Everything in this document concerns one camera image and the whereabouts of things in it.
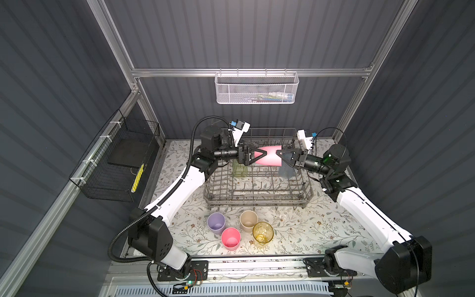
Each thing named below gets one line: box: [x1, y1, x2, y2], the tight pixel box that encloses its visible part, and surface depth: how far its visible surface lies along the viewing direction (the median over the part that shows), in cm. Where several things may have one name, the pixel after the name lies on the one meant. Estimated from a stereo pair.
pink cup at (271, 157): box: [254, 145, 283, 167], surface depth 67 cm
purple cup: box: [206, 211, 226, 235], surface depth 86 cm
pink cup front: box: [221, 227, 242, 252], surface depth 82 cm
